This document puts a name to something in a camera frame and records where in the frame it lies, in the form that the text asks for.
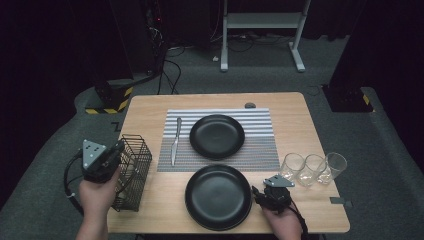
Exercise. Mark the black round plate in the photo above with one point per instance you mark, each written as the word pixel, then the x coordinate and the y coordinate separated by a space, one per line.
pixel 216 136
pixel 218 197

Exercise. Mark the black yellow striped stand base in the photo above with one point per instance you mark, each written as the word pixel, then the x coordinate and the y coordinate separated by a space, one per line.
pixel 111 100
pixel 346 100

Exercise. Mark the person's left hand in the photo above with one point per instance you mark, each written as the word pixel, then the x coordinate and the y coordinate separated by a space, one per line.
pixel 98 198

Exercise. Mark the dark equipment with red light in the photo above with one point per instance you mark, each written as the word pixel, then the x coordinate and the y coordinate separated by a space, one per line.
pixel 156 20

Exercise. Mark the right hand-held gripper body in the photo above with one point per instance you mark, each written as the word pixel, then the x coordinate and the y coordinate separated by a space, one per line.
pixel 276 198

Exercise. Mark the silver table knife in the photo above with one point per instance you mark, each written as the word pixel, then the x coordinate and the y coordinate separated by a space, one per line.
pixel 175 143

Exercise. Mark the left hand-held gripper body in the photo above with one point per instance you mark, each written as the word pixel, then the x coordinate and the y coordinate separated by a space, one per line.
pixel 100 163

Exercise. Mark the white metal stand frame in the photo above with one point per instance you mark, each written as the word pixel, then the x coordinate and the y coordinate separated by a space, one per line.
pixel 263 20

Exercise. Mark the small dark round object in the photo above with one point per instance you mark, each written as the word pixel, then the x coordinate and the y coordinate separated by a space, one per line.
pixel 250 105

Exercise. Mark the clear drinking glass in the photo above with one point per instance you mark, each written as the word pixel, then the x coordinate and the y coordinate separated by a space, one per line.
pixel 292 165
pixel 311 170
pixel 335 165

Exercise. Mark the person's right hand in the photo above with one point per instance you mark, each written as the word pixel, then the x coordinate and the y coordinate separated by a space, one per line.
pixel 286 226

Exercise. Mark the grey table bracket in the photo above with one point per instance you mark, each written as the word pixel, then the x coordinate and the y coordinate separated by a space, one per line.
pixel 338 200

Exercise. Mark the grey striped placemat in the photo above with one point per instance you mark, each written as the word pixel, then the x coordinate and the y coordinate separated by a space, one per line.
pixel 260 146

